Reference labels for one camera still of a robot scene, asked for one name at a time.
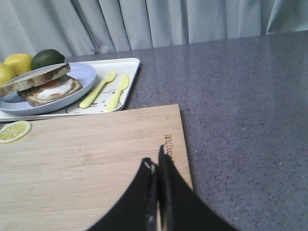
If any fried egg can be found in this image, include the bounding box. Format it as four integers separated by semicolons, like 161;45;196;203
32;78;74;100

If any lemon slice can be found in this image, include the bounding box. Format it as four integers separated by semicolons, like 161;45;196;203
0;121;31;144

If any white rectangular tray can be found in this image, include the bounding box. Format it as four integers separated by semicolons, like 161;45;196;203
0;58;140;122

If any light blue round plate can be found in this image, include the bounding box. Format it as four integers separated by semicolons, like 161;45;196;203
0;63;96;120

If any green lime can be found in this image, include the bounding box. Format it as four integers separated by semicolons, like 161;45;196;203
31;49;65;70

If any yellow lemon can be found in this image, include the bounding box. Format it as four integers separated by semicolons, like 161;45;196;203
0;63;16;87
4;53;33;76

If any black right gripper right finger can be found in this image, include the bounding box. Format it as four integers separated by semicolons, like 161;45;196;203
158;145;236;231

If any bread slice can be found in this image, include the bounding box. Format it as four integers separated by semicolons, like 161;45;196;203
0;63;71;96
18;75;83;107

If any front yellow lemon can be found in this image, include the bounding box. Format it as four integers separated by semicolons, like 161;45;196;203
0;63;16;87

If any yellow plastic knife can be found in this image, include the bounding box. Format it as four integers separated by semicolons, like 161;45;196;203
104;74;129;112

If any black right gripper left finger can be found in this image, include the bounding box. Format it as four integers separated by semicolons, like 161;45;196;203
89;158;158;231

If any rear yellow lemon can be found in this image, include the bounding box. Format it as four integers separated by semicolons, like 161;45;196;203
4;53;33;76

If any wooden cutting board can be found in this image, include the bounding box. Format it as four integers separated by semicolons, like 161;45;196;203
0;104;192;231

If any yellow plastic fork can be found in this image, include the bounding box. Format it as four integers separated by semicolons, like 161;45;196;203
79;70;116;109

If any grey curtain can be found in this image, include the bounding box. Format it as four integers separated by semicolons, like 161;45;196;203
0;0;308;60

